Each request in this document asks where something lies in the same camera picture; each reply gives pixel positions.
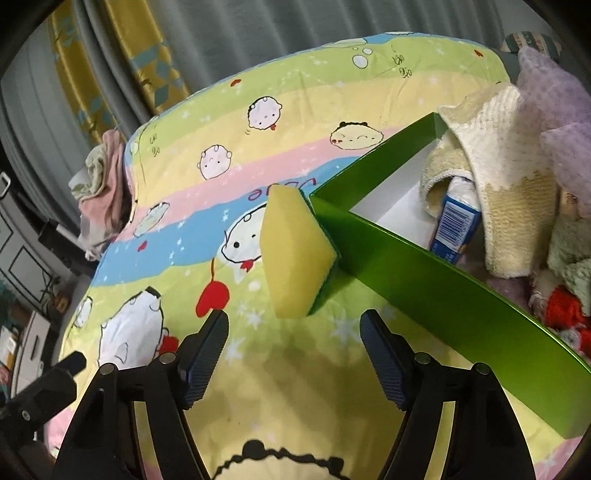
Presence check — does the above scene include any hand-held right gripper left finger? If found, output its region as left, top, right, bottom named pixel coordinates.
left=51, top=310, right=230, bottom=480

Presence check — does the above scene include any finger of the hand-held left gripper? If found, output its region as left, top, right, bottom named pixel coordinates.
left=0, top=352, right=87, bottom=444

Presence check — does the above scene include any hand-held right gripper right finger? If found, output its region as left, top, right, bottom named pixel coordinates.
left=359, top=310, right=536, bottom=480

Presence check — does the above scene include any green cardboard box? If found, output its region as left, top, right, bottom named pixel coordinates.
left=308, top=112, right=591, bottom=441

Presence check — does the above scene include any yellow and green sponge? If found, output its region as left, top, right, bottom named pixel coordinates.
left=260, top=184, right=341, bottom=320

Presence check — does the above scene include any purple towel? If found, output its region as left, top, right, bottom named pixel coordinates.
left=515, top=46, right=591, bottom=204

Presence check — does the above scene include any white cabinet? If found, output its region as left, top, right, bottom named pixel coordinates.
left=0, top=203, right=51, bottom=296

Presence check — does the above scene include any blue and white carton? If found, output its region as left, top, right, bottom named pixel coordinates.
left=429, top=178, right=483, bottom=265

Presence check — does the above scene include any pink cloth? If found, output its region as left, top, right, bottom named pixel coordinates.
left=76, top=129, right=134, bottom=261

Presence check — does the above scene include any red knitted toy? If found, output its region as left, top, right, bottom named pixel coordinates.
left=529, top=277, right=591, bottom=356

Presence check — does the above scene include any pale green towel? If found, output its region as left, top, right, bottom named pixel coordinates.
left=547, top=217, right=591, bottom=287

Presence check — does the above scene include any pale green cloth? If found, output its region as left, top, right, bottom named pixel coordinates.
left=85, top=144, right=112, bottom=195

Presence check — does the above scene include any cream knitted cloth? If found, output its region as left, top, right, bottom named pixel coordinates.
left=421, top=85, right=561, bottom=280

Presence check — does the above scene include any printed cartoon blanket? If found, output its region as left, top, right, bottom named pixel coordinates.
left=46, top=31, right=591, bottom=480

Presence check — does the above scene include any yellow patterned curtain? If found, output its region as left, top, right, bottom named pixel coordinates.
left=48, top=0, right=188, bottom=144

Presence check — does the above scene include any grey curtain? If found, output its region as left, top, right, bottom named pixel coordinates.
left=78, top=0, right=509, bottom=93

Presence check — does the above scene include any patterned pillow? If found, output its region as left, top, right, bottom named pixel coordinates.
left=501, top=31, right=561, bottom=54

